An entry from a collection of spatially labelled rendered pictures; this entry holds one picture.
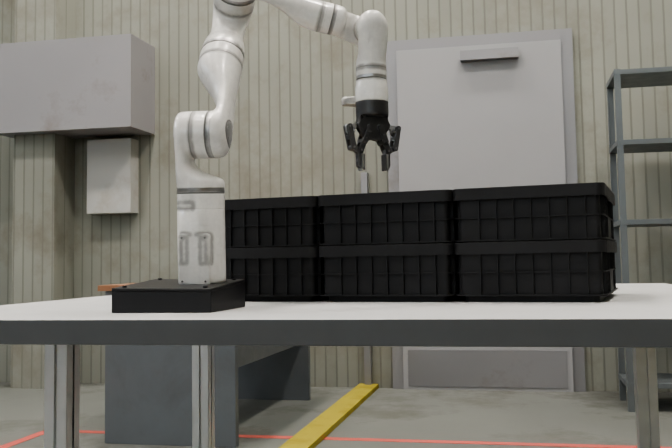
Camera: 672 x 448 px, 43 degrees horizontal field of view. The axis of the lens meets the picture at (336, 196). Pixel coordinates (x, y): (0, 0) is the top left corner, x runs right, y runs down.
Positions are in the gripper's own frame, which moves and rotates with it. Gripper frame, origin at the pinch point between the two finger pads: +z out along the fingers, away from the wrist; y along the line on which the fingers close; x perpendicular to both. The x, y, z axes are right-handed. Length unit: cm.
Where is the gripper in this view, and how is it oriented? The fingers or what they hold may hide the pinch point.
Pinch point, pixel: (373, 164)
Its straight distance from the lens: 191.0
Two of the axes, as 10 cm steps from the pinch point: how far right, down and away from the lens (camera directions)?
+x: -4.2, 0.7, 9.0
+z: 0.2, 10.0, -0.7
